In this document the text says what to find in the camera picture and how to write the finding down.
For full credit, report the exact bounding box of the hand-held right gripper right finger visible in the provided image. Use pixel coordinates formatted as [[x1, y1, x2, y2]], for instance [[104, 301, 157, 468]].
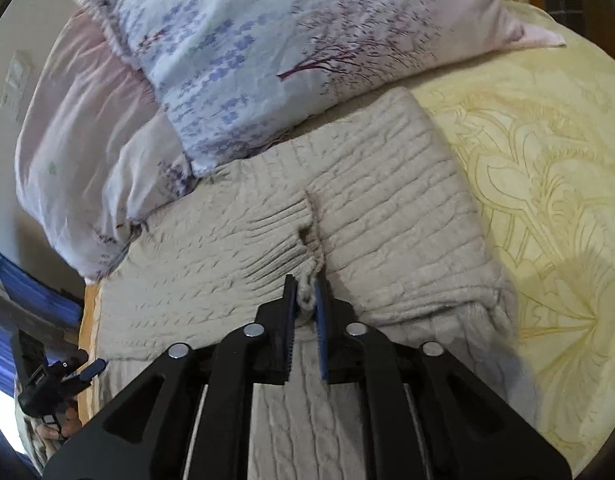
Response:
[[314, 279, 574, 480]]

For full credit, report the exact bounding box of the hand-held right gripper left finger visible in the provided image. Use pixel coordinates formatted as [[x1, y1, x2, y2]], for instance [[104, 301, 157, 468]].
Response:
[[42, 274, 299, 480]]

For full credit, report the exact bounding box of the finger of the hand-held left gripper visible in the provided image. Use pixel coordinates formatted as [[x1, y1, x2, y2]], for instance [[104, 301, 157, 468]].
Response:
[[76, 358, 108, 382], [57, 348, 90, 370]]

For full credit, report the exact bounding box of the beige cable knit sweater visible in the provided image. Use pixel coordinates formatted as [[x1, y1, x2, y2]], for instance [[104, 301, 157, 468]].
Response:
[[94, 87, 521, 480]]

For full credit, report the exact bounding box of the person's left hand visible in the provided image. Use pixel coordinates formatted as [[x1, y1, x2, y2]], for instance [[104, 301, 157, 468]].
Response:
[[34, 402, 84, 450]]

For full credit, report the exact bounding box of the blue curtain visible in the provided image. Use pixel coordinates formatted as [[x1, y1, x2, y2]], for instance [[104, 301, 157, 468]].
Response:
[[0, 242, 84, 391]]

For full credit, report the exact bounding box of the pale pink pillow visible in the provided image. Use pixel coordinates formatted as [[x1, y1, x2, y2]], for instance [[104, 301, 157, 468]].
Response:
[[14, 7, 195, 282]]

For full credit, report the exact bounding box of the yellow embroidered bed cover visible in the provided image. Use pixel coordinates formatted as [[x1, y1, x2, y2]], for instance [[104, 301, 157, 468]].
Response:
[[410, 0, 615, 476]]

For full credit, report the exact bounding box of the white purple floral pillow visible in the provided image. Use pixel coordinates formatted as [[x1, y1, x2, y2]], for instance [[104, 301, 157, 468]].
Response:
[[72, 0, 568, 178]]

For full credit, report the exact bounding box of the wooden bed frame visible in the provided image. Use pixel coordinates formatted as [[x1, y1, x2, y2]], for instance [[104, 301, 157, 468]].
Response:
[[77, 282, 104, 423]]

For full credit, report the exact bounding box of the white wall switch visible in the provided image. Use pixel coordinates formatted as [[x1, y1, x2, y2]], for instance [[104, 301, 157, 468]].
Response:
[[0, 51, 34, 123]]

